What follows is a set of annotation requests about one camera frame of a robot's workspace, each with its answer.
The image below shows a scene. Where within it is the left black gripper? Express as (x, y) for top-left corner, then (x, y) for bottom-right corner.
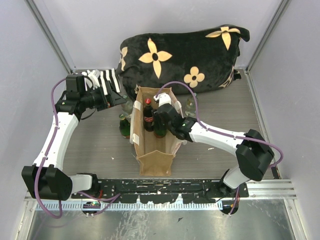
(81, 80), (127, 112)

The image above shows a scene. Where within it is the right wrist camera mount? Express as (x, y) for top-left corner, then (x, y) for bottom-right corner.
(153, 93), (172, 107)

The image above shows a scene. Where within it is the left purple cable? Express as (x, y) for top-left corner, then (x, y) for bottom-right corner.
(34, 76), (121, 220)

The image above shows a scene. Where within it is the aluminium front rail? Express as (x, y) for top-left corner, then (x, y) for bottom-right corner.
(24, 178), (298, 213)

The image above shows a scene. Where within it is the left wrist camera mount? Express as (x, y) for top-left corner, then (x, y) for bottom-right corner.
(81, 70), (101, 90)

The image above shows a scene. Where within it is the green glass bottle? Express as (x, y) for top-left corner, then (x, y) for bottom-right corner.
(119, 114), (131, 139)
(153, 117), (167, 138)

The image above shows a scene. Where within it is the black floral plush pillow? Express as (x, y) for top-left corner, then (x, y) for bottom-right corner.
(115, 24), (251, 98)

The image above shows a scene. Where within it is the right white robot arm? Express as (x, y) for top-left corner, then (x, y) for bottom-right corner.
(152, 103), (275, 197)

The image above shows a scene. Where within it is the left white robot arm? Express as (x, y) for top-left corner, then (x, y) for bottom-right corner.
(21, 69), (125, 201)

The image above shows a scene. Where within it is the black white striped cloth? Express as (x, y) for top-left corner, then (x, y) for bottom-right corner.
(85, 68), (121, 93)

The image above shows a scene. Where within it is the clear soda bottle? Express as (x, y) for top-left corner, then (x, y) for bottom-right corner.
(121, 94), (133, 119)
(184, 95), (196, 118)

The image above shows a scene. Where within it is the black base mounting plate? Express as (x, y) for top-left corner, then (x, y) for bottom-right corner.
(85, 178), (236, 204)

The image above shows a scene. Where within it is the brown jute canvas bag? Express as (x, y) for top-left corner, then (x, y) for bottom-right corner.
(130, 87), (187, 177)

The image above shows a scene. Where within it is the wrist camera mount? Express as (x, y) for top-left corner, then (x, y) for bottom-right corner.
(81, 70), (101, 90)
(153, 93), (172, 107)

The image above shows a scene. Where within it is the coca-cola glass bottle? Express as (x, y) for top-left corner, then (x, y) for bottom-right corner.
(143, 98), (154, 132)

